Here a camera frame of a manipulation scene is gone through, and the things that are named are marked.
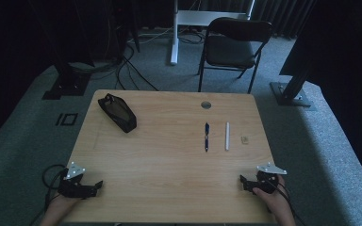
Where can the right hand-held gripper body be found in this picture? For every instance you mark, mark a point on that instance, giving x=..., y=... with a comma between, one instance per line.
x=265, y=182

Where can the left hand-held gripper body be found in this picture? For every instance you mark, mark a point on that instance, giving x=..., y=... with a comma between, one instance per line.
x=72, y=186

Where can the small pale eraser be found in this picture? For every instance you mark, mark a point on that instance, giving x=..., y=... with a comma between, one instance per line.
x=244, y=140

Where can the white pen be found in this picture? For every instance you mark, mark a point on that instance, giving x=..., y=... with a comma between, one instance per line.
x=227, y=136

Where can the blue pen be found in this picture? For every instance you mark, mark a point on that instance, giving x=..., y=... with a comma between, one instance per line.
x=206, y=138

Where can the black mesh pencil case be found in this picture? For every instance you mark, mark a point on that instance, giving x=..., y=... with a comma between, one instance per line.
x=119, y=113

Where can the person's right hand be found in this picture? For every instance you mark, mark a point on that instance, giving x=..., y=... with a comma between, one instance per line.
x=276, y=201

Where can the person's left hand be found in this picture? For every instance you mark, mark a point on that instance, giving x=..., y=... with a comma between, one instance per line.
x=59, y=207

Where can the grey round table grommet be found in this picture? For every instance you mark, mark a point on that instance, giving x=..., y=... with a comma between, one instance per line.
x=206, y=105

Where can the black metal stand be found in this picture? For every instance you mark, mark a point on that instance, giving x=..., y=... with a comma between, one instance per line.
x=67, y=84
x=290, y=94

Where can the black folding chair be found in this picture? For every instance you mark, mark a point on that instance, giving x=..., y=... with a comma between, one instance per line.
x=229, y=50

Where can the dark curtain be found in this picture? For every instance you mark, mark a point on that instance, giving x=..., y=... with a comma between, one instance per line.
x=283, y=15

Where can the white desk frame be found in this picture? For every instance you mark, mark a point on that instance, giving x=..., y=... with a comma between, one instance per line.
x=175, y=37

